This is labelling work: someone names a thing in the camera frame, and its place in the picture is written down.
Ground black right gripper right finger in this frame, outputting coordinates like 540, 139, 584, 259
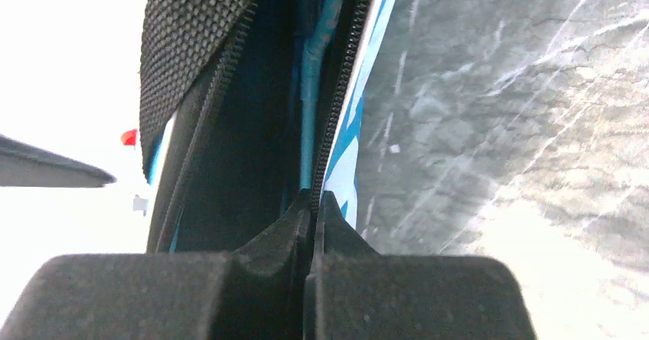
303, 192, 536, 339

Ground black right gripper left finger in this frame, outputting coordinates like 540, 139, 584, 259
1, 192, 310, 339

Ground blue racket bag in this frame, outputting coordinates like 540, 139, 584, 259
139, 0, 395, 253

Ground blue badminton racket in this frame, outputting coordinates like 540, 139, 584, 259
297, 0, 343, 189

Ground red clamp on rail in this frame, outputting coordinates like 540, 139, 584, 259
120, 129, 138, 147

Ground beige handle tool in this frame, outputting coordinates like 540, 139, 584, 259
1, 135, 116, 188

